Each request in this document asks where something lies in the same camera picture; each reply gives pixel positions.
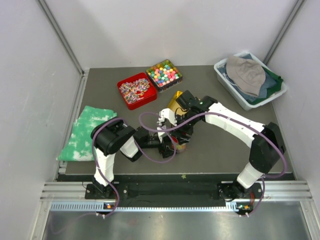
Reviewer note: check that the tin with colourful cube candies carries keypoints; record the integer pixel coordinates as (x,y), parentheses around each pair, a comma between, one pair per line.
(164,75)

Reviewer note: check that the blue-grey garment in basket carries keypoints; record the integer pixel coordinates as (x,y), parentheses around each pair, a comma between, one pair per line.
(269,83)

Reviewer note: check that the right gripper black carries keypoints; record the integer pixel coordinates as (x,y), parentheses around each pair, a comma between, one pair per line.
(182,138)

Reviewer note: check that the green white cloth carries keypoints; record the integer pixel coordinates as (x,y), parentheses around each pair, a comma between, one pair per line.
(79,146)

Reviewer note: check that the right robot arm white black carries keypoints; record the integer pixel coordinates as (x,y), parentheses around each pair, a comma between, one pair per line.
(265,141)

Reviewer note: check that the clear plastic jar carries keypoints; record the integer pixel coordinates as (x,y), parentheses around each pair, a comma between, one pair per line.
(180,148)

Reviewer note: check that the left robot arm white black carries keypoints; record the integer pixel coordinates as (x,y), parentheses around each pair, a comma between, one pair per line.
(115,136)

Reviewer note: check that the red tin with lollipops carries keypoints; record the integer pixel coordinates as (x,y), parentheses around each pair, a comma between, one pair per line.
(137,91)

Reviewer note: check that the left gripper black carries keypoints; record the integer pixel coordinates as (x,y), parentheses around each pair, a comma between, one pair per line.
(168,151)

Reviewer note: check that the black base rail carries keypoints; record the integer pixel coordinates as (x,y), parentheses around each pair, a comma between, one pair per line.
(170,190)

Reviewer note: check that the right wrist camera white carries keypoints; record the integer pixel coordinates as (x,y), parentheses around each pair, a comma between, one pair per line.
(166,115)

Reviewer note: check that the green garment in basket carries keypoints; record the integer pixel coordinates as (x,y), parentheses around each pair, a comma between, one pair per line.
(272,90)

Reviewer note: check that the golden tin with star candies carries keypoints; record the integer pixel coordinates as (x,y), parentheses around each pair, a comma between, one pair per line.
(174,105)

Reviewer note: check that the beige bucket hat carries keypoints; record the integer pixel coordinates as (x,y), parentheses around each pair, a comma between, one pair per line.
(247,74)

